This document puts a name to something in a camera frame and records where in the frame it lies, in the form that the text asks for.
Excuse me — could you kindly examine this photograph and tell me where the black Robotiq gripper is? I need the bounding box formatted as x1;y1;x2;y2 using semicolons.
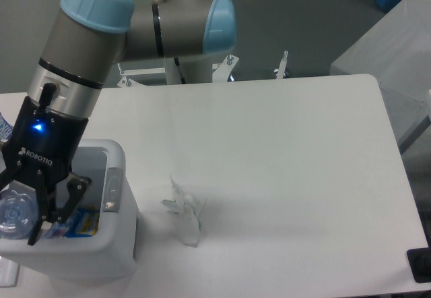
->
1;96;92;245

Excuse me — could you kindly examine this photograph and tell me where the clear plastic water bottle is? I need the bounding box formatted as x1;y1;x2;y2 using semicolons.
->
0;183;68;241

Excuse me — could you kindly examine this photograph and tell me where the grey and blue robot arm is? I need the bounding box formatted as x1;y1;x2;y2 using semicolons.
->
1;0;237;245

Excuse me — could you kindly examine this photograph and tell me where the white plastic trash can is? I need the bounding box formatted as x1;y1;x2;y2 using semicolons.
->
1;140;139;279

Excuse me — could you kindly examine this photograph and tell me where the blue and yellow snack packet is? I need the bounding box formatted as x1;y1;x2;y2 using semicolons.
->
48;208;100;238

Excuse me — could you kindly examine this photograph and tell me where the blue patterned packet at left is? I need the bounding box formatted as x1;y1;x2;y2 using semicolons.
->
0;113;13;141

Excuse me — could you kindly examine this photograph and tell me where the crumpled white plastic wrapper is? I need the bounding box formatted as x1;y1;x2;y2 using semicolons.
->
161;174;206;247

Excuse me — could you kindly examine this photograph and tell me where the grey cloth covered side table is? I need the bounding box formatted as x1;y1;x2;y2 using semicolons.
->
330;0;430;152

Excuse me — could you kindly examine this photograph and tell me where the black device at table edge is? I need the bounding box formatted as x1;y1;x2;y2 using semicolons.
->
407;247;430;283

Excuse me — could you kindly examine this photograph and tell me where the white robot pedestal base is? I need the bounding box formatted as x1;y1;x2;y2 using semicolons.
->
116;50;290;88

